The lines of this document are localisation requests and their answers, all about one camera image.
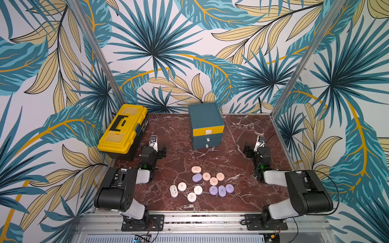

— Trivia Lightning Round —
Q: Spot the yellow top drawer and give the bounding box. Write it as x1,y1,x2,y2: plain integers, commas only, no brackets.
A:
192,125,224,137

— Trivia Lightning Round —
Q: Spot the purple oval case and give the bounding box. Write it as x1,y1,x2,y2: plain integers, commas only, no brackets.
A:
218,185,227,197

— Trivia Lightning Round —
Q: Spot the teal drawer cabinet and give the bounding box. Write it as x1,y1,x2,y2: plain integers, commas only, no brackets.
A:
188,103,225,149

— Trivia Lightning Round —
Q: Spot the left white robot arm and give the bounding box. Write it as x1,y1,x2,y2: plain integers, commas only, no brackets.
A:
94,136,167,222

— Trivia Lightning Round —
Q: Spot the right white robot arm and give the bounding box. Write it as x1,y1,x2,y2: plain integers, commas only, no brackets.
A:
243,144,333,224

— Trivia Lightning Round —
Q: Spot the yellow black toolbox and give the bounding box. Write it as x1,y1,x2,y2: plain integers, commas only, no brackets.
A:
97,104,149,161

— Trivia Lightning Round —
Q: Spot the pink round case right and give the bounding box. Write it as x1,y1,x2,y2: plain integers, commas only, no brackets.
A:
216,172,225,181

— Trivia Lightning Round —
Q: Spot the pink round case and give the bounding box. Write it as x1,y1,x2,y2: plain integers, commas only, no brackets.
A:
202,172,211,181
216,172,225,181
209,177,219,186

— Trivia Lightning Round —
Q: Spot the white oval earphone case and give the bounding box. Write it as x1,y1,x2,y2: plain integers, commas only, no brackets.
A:
169,185,178,198

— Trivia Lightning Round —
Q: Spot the white round case upper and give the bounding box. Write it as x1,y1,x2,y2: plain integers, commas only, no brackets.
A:
177,182,187,192

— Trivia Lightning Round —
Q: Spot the white round case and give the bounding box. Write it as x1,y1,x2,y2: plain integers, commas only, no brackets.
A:
187,192,197,203
193,185,203,195
177,182,187,192

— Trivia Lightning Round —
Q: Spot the pink round case middle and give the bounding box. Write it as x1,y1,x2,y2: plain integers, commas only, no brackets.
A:
209,177,219,186

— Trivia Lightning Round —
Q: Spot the pink oval earphone case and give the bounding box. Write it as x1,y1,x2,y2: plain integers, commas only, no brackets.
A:
191,166,202,174

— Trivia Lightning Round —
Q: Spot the pink round case left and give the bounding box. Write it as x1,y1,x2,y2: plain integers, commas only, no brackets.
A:
202,172,211,181

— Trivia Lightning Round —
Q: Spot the purple earphone case upper left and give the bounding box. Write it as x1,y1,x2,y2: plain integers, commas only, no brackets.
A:
192,173,203,183

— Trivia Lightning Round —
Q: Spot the white round case lower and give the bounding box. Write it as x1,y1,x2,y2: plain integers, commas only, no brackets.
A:
187,192,197,203

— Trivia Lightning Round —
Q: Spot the white round case right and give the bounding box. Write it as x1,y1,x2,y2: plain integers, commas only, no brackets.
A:
193,185,203,195

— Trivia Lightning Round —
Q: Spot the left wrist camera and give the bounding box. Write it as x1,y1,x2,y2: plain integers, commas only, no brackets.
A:
149,135,158,151

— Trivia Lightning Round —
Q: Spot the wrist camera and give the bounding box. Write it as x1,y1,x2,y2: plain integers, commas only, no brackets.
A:
149,135,158,151
254,136,266,151

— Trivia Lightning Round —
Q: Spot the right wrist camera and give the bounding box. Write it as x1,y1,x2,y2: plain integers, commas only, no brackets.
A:
254,136,266,151

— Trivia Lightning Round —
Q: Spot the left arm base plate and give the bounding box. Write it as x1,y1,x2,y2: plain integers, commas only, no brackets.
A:
121,214,165,232

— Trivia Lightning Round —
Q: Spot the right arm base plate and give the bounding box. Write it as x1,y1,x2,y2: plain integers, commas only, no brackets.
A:
240,214,288,232

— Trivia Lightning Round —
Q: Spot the aluminium front rail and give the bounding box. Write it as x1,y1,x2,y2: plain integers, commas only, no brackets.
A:
71,211,337,243

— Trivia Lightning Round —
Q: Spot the right aluminium frame post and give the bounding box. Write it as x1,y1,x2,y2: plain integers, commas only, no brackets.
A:
270,1,346,119

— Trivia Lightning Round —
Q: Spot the aluminium frame post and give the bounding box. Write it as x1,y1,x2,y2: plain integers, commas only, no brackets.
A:
68,0,126,107
270,1,346,119

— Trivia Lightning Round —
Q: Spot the left aluminium frame post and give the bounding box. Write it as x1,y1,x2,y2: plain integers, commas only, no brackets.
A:
68,0,126,107

